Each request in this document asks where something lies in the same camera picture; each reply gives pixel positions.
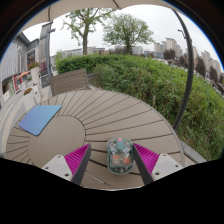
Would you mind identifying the dark curved parasol pole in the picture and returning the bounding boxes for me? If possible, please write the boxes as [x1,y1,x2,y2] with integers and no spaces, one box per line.
[171,8,195,132]

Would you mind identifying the low white flower planter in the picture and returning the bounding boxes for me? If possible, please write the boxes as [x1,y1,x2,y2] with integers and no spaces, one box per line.
[22,87,42,113]

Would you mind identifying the grey shopfront building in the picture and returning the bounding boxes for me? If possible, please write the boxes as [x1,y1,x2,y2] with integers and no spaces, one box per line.
[0,32,40,105]

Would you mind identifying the brown slatted outdoor chair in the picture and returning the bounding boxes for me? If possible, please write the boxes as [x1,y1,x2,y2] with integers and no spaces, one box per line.
[49,68,91,98]

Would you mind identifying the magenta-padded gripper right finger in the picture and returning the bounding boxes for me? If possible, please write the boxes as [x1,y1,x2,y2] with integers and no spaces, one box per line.
[131,143,184,186]

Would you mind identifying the tall grey sign pillar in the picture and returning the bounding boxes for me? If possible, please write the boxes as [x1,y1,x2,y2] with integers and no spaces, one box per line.
[38,22,56,89]

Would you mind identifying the teal translucent computer mouse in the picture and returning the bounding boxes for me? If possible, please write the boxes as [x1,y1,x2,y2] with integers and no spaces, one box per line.
[106,137,136,176]

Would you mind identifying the tall white flower planter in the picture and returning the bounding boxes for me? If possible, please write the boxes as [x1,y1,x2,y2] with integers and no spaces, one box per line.
[28,61,41,89]

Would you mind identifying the beige parasol canopy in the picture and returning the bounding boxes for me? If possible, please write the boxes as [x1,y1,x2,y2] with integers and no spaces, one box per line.
[21,0,174,33]

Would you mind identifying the distant apartment buildings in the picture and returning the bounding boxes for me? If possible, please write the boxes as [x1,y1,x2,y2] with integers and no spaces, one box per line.
[153,37,224,78]

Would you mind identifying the blue rectangular mouse pad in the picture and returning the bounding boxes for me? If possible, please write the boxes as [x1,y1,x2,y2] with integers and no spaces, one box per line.
[18,104,63,137]

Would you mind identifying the thin-crowned tree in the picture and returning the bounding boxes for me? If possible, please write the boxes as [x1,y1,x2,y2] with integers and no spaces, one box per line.
[61,8,115,56]

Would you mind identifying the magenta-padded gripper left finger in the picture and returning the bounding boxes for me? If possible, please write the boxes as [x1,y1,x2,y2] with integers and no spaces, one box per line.
[40,143,92,186]

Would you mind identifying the round-crowned tree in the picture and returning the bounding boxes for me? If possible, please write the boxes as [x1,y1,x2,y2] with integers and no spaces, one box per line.
[102,13,155,56]

